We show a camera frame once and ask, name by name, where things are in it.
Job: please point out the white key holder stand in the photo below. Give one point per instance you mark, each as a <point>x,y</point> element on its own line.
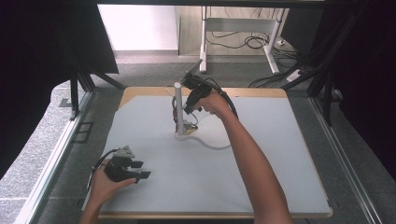
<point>179,102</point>

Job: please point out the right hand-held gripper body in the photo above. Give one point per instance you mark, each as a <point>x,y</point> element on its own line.
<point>196,88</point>

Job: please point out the person's left hand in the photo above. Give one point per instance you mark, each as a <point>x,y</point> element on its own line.
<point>104,189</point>

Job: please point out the white power strip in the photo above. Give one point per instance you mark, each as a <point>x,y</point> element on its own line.
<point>294,75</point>

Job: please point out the black curtain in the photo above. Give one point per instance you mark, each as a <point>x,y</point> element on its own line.
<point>40,68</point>
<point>367,77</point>

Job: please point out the wooden table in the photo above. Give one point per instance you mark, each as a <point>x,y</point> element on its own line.
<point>149,91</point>

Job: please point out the aluminium rail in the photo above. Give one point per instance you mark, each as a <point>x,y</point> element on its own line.
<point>342,161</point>
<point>49,168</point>

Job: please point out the person's right hand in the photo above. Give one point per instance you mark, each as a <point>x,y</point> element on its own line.
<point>214,104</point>

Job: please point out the grey table mat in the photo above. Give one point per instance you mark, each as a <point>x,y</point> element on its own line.
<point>186,186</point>

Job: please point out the black metal stand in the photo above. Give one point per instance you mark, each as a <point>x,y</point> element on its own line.
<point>74,93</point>
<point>325,90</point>

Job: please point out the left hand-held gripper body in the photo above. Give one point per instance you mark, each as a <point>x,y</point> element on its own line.
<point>120,169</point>

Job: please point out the white desk frame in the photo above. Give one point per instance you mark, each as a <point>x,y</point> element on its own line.
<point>236,25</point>

